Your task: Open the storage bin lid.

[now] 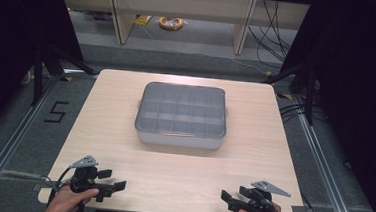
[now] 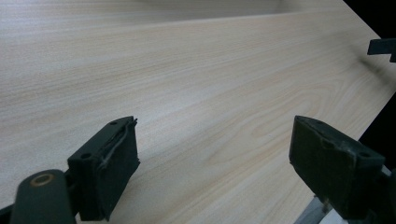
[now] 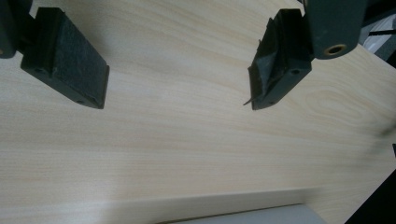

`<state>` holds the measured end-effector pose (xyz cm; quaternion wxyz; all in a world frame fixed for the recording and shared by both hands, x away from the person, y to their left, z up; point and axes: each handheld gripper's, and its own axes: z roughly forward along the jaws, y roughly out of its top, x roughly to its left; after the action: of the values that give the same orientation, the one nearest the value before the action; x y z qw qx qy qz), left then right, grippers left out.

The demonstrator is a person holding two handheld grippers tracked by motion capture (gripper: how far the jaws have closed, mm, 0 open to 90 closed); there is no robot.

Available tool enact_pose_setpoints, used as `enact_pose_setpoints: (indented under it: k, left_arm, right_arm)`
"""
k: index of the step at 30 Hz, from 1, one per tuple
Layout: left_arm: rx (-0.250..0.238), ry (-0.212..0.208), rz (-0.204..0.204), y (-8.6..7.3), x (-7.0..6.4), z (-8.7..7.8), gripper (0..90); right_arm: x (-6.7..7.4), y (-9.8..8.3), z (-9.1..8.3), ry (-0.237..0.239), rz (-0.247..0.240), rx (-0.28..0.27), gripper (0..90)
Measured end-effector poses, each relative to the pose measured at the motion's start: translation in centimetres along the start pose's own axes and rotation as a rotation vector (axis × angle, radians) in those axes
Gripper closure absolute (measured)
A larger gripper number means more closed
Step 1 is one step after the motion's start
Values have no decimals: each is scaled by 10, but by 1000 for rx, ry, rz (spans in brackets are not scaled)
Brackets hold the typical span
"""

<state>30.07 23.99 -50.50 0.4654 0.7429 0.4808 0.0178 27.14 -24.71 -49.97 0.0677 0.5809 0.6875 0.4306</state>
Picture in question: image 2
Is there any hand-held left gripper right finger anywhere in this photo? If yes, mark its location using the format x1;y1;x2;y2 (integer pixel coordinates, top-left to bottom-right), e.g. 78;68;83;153
289;115;387;220

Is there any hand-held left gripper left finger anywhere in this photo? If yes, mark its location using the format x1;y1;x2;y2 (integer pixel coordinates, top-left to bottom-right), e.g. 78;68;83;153
66;116;141;222

